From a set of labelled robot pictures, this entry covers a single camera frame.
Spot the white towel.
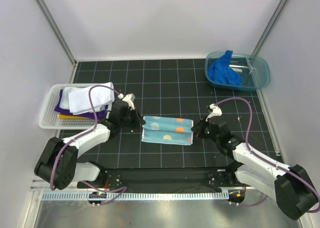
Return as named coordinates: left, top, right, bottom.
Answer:
left=68, top=82, right=115, bottom=114

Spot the orange patterned towel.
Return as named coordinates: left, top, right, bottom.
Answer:
left=141, top=116, right=194, bottom=146

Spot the light blue bear towel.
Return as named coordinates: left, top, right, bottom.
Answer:
left=60, top=87, right=85, bottom=113

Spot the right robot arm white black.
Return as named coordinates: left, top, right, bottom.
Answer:
left=191, top=117, right=320, bottom=220

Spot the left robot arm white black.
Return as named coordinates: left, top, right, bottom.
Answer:
left=34, top=100, right=146, bottom=190

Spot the purple folded towel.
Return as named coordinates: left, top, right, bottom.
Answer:
left=54, top=89, right=108, bottom=120

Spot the dark blue towel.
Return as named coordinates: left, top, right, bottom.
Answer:
left=207, top=50, right=242, bottom=86

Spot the yellow folded towel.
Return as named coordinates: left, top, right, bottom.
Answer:
left=57, top=114, right=87, bottom=119

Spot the white plastic basket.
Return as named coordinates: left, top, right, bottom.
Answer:
left=38, top=83, right=95, bottom=130

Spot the teal plastic bowl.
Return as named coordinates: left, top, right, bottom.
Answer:
left=204, top=52, right=270, bottom=92

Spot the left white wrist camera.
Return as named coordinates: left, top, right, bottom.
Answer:
left=117, top=93, right=136, bottom=110

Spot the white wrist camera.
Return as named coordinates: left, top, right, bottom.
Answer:
left=205, top=104, right=222, bottom=121
left=117, top=93, right=136, bottom=110

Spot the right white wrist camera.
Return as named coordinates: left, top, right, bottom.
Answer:
left=205, top=104, right=222, bottom=121

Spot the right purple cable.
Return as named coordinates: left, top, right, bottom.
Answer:
left=214, top=97, right=320, bottom=207

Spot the purple cable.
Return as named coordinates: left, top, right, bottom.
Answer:
left=49, top=85, right=127, bottom=205
left=214, top=97, right=320, bottom=207

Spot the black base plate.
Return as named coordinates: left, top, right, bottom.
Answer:
left=73, top=167, right=245, bottom=194

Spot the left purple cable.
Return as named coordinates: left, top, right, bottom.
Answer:
left=49, top=85, right=127, bottom=205

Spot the white slotted cable duct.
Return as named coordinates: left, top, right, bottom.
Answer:
left=42, top=191, right=229, bottom=202

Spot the aluminium rail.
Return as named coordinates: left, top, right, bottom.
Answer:
left=30, top=180, right=77, bottom=191

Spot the left aluminium frame post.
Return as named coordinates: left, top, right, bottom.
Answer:
left=35, top=0, right=76, bottom=65

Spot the aluminium frame post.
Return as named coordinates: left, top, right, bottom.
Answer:
left=35, top=0, right=76, bottom=65
left=252, top=0, right=290, bottom=56

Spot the right aluminium frame post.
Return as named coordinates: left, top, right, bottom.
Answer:
left=252, top=0, right=290, bottom=56

